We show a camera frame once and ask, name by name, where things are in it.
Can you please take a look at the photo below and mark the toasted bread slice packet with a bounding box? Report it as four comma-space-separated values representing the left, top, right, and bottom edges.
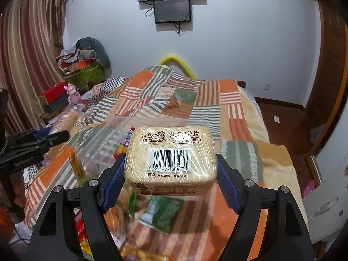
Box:
124, 126, 219, 196

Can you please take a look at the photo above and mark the red flat box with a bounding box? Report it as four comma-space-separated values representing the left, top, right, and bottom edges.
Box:
38, 81, 68, 106

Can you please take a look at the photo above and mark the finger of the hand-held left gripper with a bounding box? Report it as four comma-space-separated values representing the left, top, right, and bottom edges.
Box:
27, 130, 70, 154
16, 128, 57, 143

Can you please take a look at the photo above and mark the yellow foam tube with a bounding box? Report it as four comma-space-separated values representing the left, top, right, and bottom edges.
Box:
158, 55, 197, 80

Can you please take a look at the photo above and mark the striped brown curtain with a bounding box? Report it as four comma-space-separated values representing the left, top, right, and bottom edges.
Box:
0, 0, 72, 135

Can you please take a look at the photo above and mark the checkered cloth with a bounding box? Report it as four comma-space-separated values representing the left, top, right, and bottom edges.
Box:
89, 76, 129, 94

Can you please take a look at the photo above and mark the black monitor cable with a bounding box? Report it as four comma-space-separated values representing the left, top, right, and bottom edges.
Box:
173, 22, 186, 37

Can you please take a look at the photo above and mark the wooden door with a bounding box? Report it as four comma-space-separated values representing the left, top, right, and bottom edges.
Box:
307, 0, 348, 154

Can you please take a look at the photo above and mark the striped patchwork blanket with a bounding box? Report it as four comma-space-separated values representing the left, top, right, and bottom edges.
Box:
24, 65, 272, 261

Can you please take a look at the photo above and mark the colourful snack packet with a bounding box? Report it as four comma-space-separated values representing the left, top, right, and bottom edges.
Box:
113, 129, 134, 160

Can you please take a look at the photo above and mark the biscuit stick packet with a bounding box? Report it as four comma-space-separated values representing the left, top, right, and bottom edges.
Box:
69, 146, 86, 181

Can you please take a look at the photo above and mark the pink plush toy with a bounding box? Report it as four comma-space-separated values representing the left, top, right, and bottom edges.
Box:
65, 83, 82, 104

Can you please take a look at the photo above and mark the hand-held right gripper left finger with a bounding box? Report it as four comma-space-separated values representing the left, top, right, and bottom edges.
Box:
26, 152, 128, 261

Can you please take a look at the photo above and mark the green patterned box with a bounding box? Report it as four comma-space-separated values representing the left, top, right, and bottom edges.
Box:
71, 62, 106, 88

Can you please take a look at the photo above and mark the small black wall monitor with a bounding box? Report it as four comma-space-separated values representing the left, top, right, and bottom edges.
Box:
154, 0, 192, 24

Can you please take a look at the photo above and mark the round cracker packet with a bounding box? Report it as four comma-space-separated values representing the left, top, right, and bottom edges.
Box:
50, 108, 80, 137

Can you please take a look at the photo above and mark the clear plastic bag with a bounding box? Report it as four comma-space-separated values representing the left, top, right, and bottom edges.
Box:
73, 116, 188, 180

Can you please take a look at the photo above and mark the green snack packet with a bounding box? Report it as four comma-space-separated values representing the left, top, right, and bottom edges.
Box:
138, 195, 185, 235

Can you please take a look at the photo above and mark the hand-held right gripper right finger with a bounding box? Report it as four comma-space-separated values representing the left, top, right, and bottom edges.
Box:
216, 154, 316, 261

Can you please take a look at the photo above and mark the white cabinet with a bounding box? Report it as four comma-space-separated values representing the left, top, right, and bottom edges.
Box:
301, 141, 348, 246

